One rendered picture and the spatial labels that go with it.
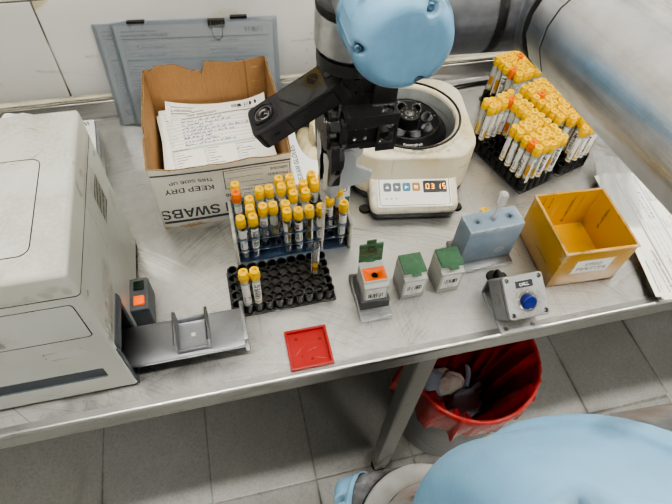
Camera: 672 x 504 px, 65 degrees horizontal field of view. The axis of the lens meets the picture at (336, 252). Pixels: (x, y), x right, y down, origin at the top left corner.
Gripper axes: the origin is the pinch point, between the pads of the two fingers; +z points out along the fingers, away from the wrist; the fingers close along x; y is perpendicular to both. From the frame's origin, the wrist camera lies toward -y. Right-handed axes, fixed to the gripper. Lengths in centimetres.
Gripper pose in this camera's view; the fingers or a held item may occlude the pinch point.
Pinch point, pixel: (324, 186)
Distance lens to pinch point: 69.1
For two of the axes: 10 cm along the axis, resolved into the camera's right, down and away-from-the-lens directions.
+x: -2.3, -7.9, 5.7
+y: 9.7, -1.5, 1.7
